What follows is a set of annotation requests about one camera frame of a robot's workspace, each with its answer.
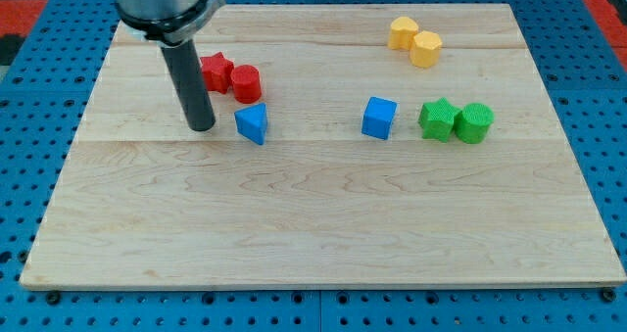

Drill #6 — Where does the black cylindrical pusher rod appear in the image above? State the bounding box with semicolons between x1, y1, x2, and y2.
161;40;216;131

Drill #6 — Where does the blue triangle block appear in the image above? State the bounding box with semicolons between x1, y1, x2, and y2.
234;103;267;145

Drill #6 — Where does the blue cube block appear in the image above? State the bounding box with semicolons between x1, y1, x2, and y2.
362;96;398;140

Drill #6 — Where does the red star block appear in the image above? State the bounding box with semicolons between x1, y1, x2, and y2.
200;52;234;94

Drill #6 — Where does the red cylinder block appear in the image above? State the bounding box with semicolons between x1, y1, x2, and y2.
230;65;262;104

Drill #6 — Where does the wooden board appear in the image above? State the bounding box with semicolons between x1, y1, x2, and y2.
20;4;626;291

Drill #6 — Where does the yellow heart block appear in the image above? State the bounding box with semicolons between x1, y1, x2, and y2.
387;16;419;50

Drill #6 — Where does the yellow hexagon block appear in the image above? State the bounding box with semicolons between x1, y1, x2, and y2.
410;30;443;69

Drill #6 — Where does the green star block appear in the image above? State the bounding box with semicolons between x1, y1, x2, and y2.
418;98;461;143

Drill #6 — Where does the green cylinder block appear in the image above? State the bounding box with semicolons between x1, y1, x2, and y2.
455;103;495;144

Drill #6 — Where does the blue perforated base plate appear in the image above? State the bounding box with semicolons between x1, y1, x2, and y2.
1;0;626;331

